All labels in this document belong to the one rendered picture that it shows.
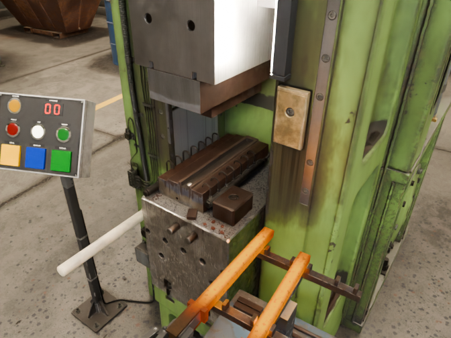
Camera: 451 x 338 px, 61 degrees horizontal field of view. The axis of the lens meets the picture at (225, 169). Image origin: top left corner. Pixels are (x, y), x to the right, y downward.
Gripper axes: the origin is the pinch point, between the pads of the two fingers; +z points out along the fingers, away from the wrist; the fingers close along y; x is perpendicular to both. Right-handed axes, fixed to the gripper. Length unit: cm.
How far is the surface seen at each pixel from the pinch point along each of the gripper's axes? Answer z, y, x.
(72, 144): 34, -76, 4
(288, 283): 24.7, 11.9, -2.8
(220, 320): 24.2, -6.7, -30.1
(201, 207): 43, -27, -8
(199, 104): 42, -27, 28
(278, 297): 19.7, 11.9, -3.0
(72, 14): 414, -578, -54
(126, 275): 64, -97, -102
